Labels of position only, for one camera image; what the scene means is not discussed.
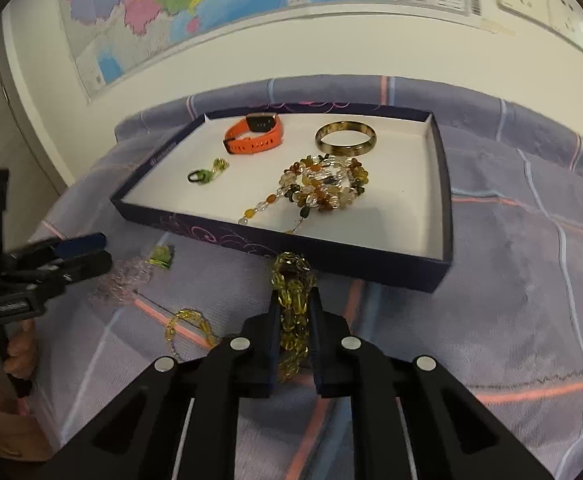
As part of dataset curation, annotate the tortoiseshell bangle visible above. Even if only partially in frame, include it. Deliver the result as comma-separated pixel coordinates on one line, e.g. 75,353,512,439
314,121,377,157

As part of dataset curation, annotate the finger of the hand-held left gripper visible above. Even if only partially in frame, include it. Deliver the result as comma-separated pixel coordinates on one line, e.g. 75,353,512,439
6,232,107,272
2,251,114,297

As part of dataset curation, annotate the dark purple jewelry box tray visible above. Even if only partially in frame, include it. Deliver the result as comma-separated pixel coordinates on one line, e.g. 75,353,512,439
110,101,453,294

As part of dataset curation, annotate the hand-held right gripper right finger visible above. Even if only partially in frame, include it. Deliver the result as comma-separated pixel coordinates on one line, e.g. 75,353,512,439
307,287,555,480

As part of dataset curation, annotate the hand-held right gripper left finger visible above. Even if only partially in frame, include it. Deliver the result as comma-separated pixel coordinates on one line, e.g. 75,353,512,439
46,287,283,480

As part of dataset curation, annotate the person's left forearm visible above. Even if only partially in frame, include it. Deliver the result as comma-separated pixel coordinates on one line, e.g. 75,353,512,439
0,395,53,462

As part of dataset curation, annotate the clear pink bead bracelet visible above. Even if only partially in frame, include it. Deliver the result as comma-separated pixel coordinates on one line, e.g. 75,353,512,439
89,257,155,307

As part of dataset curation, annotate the person's left hand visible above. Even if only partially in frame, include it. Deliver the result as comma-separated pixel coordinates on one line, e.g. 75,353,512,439
0,319,38,401

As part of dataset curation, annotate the amber mixed bead necklace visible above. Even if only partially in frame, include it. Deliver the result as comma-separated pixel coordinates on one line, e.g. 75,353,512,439
238,156,371,234

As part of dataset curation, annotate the orange smart watch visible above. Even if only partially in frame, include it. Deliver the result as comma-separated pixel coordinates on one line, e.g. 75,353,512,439
223,112,285,155

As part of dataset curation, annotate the green yellow hair ornament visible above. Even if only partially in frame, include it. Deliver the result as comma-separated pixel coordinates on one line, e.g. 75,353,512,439
149,245,175,270

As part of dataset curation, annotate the yellow bead necklace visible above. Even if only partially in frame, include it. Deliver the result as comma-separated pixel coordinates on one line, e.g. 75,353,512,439
164,252,318,383

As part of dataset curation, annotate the colourful wall map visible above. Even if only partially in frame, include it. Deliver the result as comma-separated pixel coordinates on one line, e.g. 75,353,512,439
54,0,482,103

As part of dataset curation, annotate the purple checked bed cover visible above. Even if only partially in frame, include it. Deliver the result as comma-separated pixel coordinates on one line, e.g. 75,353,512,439
22,74,583,480

